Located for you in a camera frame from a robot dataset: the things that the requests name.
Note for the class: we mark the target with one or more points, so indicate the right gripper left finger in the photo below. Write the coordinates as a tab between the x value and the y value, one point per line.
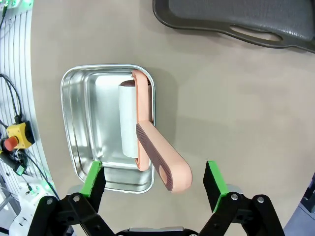
73	216

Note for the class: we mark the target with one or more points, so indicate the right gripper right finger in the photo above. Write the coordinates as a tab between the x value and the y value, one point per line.
236	216

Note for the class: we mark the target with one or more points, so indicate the dark brown plastic tray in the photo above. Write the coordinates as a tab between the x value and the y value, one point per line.
221	14

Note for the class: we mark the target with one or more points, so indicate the pink maroon lint roller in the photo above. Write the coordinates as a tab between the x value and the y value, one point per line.
162	152

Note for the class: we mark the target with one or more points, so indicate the yellow red emergency stop button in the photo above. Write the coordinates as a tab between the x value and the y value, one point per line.
17	130

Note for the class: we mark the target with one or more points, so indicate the rectangular steel container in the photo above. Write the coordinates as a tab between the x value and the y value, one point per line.
81	110

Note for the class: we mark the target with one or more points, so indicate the aluminium slotted base plate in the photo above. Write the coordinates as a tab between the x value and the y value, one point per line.
14	49

